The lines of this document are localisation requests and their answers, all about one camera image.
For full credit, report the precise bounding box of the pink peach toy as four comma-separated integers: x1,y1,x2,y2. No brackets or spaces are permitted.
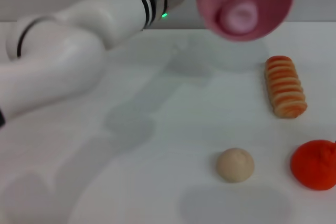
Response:
219,0,260,36

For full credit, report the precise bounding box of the pink plastic bowl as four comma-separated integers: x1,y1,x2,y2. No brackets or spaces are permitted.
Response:
196,0,294,42

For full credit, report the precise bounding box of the orange striped bread loaf toy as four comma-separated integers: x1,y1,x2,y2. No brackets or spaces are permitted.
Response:
264,55,308,119

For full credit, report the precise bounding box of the beige steamed bun toy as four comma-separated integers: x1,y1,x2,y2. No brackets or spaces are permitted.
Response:
216,147,255,183

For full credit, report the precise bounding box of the red-orange persimmon toy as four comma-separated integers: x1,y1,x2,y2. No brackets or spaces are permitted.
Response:
290,139,336,191

